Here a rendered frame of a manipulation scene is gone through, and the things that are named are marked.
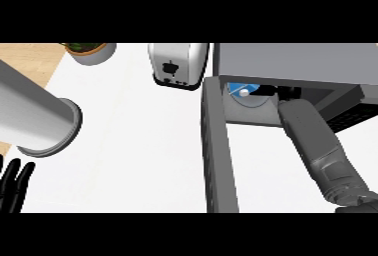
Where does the dark grey microwave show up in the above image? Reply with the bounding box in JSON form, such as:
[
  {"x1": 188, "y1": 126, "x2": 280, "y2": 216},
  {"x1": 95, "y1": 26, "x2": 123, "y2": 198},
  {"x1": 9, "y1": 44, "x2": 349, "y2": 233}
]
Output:
[{"x1": 212, "y1": 42, "x2": 378, "y2": 135}]

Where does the dark grey microwave door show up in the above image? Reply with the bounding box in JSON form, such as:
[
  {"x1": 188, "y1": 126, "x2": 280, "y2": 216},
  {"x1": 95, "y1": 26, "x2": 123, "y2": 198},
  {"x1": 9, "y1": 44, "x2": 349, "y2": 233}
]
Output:
[{"x1": 200, "y1": 75, "x2": 243, "y2": 214}]

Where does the silver toaster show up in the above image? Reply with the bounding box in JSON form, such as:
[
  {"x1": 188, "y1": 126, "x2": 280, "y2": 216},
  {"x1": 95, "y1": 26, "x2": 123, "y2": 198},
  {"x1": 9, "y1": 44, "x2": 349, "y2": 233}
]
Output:
[{"x1": 147, "y1": 42, "x2": 212, "y2": 92}]

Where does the blue milk carton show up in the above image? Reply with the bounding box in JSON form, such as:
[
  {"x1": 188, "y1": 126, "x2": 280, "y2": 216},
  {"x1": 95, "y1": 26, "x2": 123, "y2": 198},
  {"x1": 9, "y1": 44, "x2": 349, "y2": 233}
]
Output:
[{"x1": 227, "y1": 82, "x2": 262, "y2": 99}]

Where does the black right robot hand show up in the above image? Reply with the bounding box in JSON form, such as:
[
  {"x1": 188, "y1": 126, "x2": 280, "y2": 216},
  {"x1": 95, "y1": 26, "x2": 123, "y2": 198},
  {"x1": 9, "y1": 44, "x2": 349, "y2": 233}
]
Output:
[{"x1": 250, "y1": 84, "x2": 303, "y2": 101}]

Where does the potted plant in grey pot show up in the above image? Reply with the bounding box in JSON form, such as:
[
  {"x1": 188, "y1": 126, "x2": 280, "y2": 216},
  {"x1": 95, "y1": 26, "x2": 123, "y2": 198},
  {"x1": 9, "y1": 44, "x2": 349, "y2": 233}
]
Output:
[{"x1": 60, "y1": 42, "x2": 119, "y2": 67}]

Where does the pale grey microwave turntable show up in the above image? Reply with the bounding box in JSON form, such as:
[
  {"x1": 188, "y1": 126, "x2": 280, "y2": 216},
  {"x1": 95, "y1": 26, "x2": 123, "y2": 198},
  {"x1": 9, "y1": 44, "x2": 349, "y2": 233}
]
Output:
[{"x1": 229, "y1": 93, "x2": 272, "y2": 109}]

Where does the large pale grey cylinder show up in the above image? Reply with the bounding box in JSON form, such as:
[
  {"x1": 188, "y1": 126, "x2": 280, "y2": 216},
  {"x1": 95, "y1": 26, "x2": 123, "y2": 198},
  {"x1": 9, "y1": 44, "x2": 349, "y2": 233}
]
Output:
[{"x1": 0, "y1": 59, "x2": 85, "y2": 159}]

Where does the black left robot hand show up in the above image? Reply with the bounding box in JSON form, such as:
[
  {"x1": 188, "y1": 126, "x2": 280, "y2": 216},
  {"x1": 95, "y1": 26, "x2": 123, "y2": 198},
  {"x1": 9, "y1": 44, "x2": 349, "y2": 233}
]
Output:
[{"x1": 0, "y1": 154, "x2": 38, "y2": 214}]

